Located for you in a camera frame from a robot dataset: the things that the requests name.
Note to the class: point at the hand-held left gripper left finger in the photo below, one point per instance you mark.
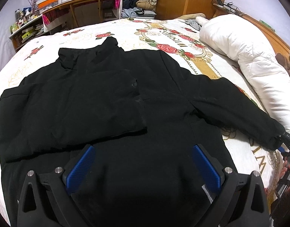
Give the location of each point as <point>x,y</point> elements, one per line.
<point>80,168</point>

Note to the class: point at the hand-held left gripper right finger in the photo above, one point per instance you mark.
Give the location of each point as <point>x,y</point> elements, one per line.
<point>206,167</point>

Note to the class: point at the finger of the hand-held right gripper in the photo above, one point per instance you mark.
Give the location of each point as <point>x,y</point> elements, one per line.
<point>281,149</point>

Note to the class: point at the black jacket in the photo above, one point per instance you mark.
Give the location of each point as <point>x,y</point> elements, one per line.
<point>126,94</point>

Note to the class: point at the person's right forearm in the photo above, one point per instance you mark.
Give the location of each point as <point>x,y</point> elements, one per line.
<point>285,205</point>

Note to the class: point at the pile of clothes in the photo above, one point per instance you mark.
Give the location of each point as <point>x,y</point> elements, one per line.
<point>135,10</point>

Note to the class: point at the person's right hand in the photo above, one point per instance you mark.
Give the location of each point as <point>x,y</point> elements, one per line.
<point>289,170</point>

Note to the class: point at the white duvet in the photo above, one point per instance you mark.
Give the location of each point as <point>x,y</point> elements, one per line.
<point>249,52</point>

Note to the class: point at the wooden headboard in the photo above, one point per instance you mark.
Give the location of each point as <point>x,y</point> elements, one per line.
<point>276,39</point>

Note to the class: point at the cluttered wooden shelf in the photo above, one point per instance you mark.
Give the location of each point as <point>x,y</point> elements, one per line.
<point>24,32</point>

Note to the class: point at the floral rose bedsheet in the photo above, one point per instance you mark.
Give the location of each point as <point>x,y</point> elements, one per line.
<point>140,32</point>

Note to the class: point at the beige cloth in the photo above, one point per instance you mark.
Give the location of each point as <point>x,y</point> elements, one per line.
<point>192,16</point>

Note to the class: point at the orange and white box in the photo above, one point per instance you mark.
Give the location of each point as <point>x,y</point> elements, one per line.
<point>47,2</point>

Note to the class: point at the wooden wardrobe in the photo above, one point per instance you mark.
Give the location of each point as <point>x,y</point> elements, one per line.
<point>178,0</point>

